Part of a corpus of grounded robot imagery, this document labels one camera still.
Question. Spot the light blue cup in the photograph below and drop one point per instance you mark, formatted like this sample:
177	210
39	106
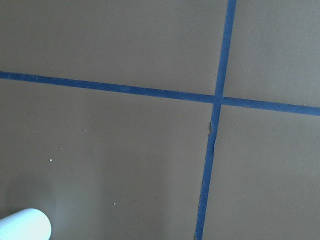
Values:
27	224

